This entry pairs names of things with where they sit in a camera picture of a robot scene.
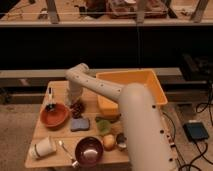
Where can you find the blue-grey towel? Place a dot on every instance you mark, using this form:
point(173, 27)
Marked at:
point(71, 100)

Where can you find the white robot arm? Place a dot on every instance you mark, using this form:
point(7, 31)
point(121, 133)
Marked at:
point(147, 143)

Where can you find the dark green vegetable toy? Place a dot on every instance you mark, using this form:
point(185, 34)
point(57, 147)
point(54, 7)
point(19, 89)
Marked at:
point(110, 119)

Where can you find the brown pinecone toy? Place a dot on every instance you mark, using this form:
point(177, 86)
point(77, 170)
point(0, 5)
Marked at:
point(77, 109)

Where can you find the yellow plastic bin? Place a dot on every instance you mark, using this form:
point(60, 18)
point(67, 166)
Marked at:
point(143, 76)

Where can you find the blue sponge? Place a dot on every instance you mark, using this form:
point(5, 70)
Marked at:
point(80, 124)

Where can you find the small metal cup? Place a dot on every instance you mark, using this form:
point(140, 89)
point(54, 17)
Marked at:
point(121, 141)

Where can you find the orange round fruit toy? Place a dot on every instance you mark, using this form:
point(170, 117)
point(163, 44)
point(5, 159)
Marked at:
point(108, 142)

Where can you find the orange-red bowl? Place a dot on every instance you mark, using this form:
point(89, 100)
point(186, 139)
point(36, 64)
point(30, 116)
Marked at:
point(54, 117)

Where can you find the dark purple bowl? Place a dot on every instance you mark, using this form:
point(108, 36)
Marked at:
point(89, 151)

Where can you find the metal spoon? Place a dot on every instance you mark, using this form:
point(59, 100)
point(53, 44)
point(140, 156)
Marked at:
point(74, 162)

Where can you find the white mug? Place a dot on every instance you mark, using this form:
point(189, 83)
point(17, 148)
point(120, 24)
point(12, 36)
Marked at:
point(43, 148)

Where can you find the blue foot pedal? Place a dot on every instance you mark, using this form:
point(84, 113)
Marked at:
point(195, 131)

